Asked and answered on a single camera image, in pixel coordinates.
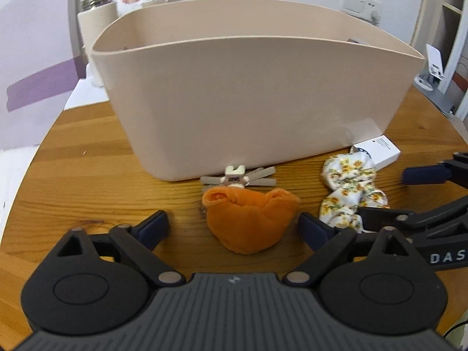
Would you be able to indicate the white wall socket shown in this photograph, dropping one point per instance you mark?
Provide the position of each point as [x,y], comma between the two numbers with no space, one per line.
[360,5]

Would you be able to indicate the small white box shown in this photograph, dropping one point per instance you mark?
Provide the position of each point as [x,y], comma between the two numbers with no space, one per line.
[382,151]

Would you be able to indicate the white phone stand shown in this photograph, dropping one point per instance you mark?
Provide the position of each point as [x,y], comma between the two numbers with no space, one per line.
[435,65]

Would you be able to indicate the grey and white hair clip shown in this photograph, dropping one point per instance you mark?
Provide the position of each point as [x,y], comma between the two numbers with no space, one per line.
[236,179]

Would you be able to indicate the cream thermos with metal lid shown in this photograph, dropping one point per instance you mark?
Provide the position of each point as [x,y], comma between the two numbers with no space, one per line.
[95,18]

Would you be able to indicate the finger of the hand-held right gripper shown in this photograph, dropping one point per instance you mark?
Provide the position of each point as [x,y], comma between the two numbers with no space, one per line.
[431,216]
[424,174]

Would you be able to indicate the beige plastic basket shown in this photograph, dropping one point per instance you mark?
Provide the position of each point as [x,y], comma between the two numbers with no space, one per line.
[241,95]

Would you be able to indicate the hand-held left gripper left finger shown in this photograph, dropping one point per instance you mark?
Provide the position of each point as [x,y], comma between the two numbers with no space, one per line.
[153,228]

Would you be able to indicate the orange plush toy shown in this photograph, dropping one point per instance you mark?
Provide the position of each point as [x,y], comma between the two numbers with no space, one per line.
[248,223]

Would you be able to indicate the floral yellow white scrunchie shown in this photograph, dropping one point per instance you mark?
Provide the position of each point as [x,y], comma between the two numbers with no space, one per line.
[347,186]

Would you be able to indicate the white shelf unit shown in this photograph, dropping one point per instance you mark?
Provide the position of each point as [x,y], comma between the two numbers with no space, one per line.
[453,25]

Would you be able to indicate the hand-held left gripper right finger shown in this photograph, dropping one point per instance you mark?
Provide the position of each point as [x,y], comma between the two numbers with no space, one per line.
[313,229]

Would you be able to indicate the white and purple box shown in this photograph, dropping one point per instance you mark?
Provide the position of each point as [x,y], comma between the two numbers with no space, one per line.
[34,62]

